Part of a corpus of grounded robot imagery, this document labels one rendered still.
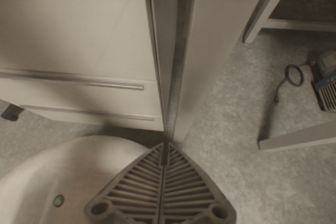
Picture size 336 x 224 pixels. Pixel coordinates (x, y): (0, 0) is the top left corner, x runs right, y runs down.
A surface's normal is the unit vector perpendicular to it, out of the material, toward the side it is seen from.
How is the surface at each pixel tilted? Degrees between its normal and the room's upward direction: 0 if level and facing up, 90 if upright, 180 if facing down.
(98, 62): 90
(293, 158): 0
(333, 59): 45
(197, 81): 90
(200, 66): 90
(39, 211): 73
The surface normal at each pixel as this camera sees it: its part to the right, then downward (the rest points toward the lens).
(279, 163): 0.00, -0.37
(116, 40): -0.11, 0.92
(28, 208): 0.96, -0.09
